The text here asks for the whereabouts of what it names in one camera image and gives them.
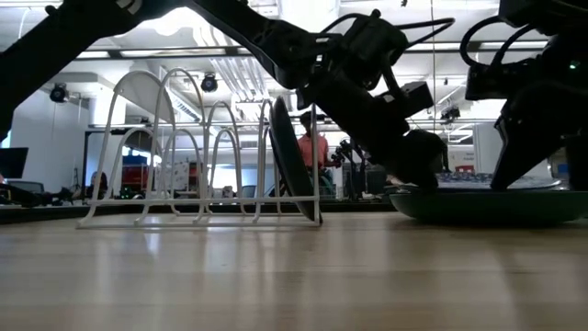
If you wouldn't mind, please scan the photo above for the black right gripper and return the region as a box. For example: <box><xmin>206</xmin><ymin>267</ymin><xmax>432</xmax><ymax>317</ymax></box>
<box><xmin>490</xmin><ymin>34</ymin><xmax>588</xmax><ymax>192</ymax></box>

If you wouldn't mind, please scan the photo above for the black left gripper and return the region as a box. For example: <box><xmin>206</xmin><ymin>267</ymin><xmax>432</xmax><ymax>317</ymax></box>
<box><xmin>296</xmin><ymin>68</ymin><xmax>447</xmax><ymax>192</ymax></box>

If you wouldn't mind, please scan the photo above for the large dark green bowl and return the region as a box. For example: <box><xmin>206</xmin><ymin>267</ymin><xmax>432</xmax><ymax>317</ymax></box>
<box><xmin>389</xmin><ymin>188</ymin><xmax>588</xmax><ymax>227</ymax></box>

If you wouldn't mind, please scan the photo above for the dark grey plate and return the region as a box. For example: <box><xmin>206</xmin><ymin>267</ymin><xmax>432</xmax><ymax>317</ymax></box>
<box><xmin>268</xmin><ymin>95</ymin><xmax>323</xmax><ymax>225</ymax></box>

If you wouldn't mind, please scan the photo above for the white wire dish rack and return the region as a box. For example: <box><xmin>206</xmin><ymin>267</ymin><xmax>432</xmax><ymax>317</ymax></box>
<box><xmin>76</xmin><ymin>67</ymin><xmax>322</xmax><ymax>230</ymax></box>

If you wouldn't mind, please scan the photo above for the white pillar with cameras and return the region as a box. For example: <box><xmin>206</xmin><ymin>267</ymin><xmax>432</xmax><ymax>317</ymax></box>
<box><xmin>472</xmin><ymin>121</ymin><xmax>506</xmax><ymax>174</ymax></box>

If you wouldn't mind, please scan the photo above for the person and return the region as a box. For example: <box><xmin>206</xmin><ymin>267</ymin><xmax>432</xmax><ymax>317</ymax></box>
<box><xmin>85</xmin><ymin>170</ymin><xmax>110</xmax><ymax>200</ymax></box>
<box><xmin>296</xmin><ymin>109</ymin><xmax>333</xmax><ymax>185</ymax></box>

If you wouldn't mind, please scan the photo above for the black monitor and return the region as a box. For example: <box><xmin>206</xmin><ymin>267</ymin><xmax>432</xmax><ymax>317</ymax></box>
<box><xmin>0</xmin><ymin>146</ymin><xmax>29</xmax><ymax>180</ymax></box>

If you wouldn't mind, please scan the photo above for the black ceiling camera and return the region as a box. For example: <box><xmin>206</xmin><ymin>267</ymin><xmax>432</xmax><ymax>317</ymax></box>
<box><xmin>440</xmin><ymin>104</ymin><xmax>462</xmax><ymax>123</ymax></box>
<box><xmin>200</xmin><ymin>73</ymin><xmax>220</xmax><ymax>94</ymax></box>
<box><xmin>49</xmin><ymin>82</ymin><xmax>70</xmax><ymax>104</ymax></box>

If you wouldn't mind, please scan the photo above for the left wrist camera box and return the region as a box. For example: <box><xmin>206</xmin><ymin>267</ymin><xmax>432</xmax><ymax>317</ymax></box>
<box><xmin>399</xmin><ymin>81</ymin><xmax>435</xmax><ymax>116</ymax></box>

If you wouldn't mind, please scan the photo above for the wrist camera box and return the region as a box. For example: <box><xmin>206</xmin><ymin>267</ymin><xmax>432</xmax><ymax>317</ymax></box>
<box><xmin>399</xmin><ymin>81</ymin><xmax>435</xmax><ymax>116</ymax></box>
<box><xmin>464</xmin><ymin>59</ymin><xmax>537</xmax><ymax>101</ymax></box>

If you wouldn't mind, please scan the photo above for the thin hanging cord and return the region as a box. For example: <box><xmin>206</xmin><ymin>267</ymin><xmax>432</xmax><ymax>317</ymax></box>
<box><xmin>429</xmin><ymin>0</ymin><xmax>436</xmax><ymax>139</ymax></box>

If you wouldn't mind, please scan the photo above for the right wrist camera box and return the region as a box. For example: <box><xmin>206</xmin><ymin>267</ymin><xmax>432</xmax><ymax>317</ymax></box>
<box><xmin>464</xmin><ymin>59</ymin><xmax>537</xmax><ymax>101</ymax></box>

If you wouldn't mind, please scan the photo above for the black right camera cable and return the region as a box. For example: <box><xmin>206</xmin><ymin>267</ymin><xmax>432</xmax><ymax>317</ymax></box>
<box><xmin>458</xmin><ymin>16</ymin><xmax>548</xmax><ymax>70</ymax></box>

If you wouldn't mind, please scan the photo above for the black camera cable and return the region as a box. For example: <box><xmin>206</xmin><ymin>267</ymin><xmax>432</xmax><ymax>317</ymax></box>
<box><xmin>458</xmin><ymin>16</ymin><xmax>548</xmax><ymax>70</ymax></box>
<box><xmin>321</xmin><ymin>9</ymin><xmax>457</xmax><ymax>51</ymax></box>

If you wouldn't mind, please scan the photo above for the black left camera cable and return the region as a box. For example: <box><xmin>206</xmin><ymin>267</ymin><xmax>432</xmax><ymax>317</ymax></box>
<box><xmin>321</xmin><ymin>9</ymin><xmax>457</xmax><ymax>51</ymax></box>

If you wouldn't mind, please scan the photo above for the black gantry frame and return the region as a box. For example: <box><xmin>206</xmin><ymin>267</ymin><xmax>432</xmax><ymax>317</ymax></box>
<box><xmin>82</xmin><ymin>128</ymin><xmax>157</xmax><ymax>203</ymax></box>

